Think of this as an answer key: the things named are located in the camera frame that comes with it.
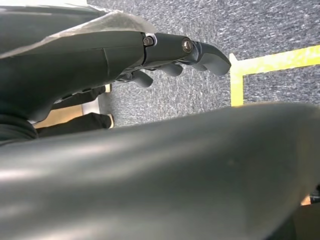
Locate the yellow floor tape marking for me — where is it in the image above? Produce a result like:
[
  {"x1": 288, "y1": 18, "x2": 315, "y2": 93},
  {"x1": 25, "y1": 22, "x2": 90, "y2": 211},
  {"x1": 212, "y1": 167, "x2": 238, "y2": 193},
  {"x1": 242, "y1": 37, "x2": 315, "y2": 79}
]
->
[{"x1": 229, "y1": 44, "x2": 320, "y2": 108}]

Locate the light wooden desk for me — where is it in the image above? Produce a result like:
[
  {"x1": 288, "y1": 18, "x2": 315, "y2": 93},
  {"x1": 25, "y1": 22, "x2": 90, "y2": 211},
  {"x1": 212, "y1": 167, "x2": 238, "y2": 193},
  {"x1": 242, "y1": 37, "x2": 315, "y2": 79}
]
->
[{"x1": 32, "y1": 98, "x2": 101, "y2": 130}]

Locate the dark grey robot body shell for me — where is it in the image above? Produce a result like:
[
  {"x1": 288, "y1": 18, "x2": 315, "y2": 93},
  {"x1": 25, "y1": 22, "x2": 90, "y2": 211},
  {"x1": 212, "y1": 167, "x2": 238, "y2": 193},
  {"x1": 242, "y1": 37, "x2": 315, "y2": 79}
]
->
[{"x1": 0, "y1": 101, "x2": 320, "y2": 240}]

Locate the person at desk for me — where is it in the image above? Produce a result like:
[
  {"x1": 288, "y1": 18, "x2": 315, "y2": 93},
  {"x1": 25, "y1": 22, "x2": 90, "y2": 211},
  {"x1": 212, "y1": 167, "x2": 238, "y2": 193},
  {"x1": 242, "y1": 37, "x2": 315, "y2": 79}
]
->
[{"x1": 36, "y1": 85, "x2": 115, "y2": 140}]

